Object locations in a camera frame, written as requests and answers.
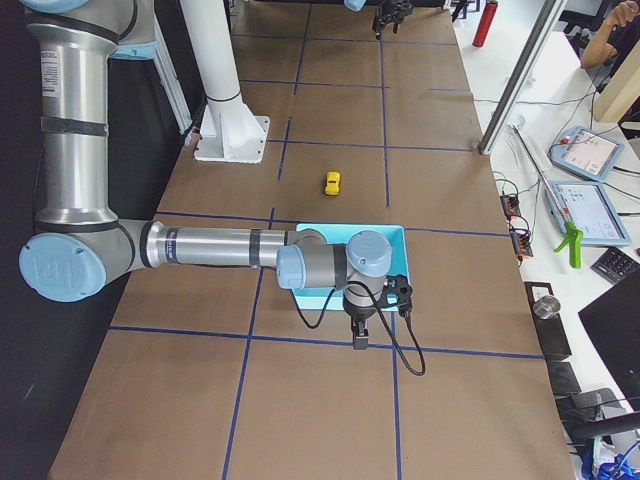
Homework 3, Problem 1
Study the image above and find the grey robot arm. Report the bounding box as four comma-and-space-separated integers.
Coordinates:
19, 1, 399, 349
343, 0, 366, 12

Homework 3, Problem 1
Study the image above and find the black laptop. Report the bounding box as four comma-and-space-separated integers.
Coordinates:
579, 275, 639, 398

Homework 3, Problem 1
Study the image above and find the metal cup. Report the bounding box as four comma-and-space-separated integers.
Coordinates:
532, 295, 561, 320

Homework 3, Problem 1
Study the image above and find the black box under cup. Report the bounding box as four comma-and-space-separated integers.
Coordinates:
524, 281, 572, 361

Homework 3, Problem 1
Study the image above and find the orange black power strip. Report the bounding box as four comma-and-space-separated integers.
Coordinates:
500, 194, 521, 218

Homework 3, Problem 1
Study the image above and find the upper teach pendant tablet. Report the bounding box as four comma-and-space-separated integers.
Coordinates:
549, 126, 624, 182

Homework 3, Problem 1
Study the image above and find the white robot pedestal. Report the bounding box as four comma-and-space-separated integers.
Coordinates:
180, 0, 270, 164

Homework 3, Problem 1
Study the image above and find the lower teach pendant tablet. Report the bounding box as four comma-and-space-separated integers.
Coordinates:
550, 181, 631, 247

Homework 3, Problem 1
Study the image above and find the teach pendant tablet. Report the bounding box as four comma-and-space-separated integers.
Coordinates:
549, 126, 624, 182
550, 181, 631, 247

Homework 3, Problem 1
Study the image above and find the green handled reacher grabber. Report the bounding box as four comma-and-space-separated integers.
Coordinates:
511, 125, 583, 269

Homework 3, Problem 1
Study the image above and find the turquoise plastic bin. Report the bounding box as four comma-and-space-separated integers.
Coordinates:
293, 223, 410, 310

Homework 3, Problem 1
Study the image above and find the black keyboard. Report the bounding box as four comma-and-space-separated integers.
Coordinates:
591, 247, 639, 285

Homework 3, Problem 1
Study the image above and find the red fire extinguisher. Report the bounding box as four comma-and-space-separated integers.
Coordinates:
472, 0, 499, 48

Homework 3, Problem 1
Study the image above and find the aluminium frame post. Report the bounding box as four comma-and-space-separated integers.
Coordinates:
478, 0, 566, 155

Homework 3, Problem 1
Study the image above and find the person forearm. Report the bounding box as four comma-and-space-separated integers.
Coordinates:
580, 1, 639, 69

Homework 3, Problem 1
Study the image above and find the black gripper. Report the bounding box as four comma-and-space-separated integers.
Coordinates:
343, 304, 376, 351

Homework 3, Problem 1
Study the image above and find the yellow beetle toy car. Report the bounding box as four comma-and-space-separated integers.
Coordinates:
324, 171, 341, 196

